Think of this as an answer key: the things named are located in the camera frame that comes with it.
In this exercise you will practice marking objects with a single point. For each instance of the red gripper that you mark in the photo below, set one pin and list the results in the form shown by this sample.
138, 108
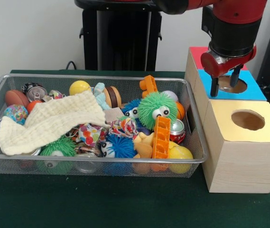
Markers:
210, 65

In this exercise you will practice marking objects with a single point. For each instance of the green spiky toy with eyes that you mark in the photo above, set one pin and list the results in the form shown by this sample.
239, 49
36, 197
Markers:
151, 104

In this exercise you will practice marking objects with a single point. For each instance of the cream knitted cloth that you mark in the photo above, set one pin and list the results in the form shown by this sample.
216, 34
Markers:
54, 118

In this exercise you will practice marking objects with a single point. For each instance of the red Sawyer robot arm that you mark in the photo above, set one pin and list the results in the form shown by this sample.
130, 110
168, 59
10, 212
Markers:
232, 31

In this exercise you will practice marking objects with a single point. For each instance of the wooden box with three holes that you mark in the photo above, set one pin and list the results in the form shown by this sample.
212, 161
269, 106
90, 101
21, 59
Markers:
244, 166

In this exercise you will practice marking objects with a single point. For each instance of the silver mesh bin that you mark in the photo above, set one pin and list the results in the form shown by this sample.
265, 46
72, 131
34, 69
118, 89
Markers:
11, 166

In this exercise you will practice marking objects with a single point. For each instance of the orange toy basketball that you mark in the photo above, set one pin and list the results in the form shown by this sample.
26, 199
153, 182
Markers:
181, 110

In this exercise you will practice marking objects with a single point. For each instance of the orange plastic building block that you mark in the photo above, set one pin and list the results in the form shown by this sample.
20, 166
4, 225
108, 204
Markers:
161, 140
149, 85

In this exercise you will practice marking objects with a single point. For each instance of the yellow ball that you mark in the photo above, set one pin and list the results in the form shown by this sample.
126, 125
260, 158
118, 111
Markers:
181, 154
79, 88

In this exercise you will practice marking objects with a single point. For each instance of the blue spiky toy with eyes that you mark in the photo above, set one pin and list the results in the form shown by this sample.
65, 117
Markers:
120, 146

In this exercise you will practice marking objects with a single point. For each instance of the dark green table cloth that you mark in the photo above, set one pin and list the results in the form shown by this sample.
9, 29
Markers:
125, 202

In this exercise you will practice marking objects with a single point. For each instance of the colourful globe ball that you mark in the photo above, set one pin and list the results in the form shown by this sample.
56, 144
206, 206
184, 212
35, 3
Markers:
16, 114

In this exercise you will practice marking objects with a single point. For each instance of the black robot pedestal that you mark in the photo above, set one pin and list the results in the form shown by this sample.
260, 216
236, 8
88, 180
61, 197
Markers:
125, 35

